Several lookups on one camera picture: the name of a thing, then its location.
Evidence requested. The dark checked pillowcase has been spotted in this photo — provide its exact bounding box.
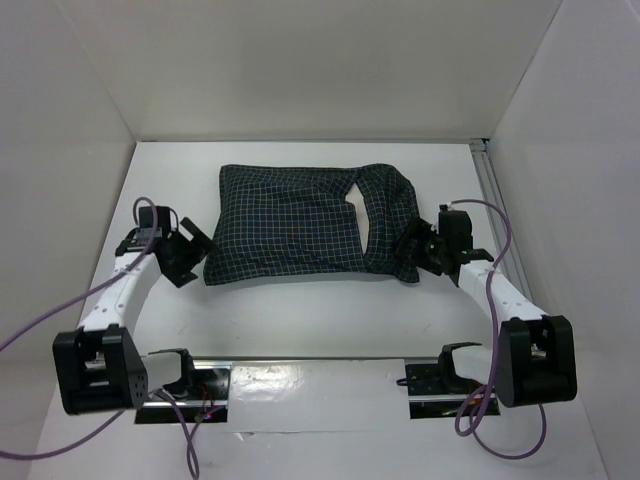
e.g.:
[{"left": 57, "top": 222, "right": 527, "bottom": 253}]
[{"left": 203, "top": 164, "right": 420, "bottom": 286}]

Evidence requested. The cream pillow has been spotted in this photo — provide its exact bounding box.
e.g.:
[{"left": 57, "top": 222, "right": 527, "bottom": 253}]
[{"left": 345, "top": 183, "right": 370, "bottom": 254}]

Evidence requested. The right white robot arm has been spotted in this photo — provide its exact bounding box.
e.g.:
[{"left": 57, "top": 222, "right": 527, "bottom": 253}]
[{"left": 396, "top": 208, "right": 577, "bottom": 407}]

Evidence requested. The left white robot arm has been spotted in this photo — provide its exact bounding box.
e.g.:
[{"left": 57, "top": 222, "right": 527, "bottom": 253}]
[{"left": 52, "top": 206, "right": 213, "bottom": 415}]

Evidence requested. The aluminium rail frame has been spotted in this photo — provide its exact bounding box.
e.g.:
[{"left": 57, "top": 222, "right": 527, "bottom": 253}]
[{"left": 461, "top": 140, "right": 542, "bottom": 321}]

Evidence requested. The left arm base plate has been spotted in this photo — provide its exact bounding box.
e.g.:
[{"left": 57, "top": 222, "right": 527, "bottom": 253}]
[{"left": 134, "top": 357, "right": 232, "bottom": 426}]

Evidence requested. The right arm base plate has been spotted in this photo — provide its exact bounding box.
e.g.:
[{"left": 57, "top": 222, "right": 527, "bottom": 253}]
[{"left": 396, "top": 359, "right": 480, "bottom": 420}]

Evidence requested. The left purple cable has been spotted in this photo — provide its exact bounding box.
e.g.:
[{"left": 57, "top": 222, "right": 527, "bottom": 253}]
[{"left": 0, "top": 195, "right": 224, "bottom": 480}]

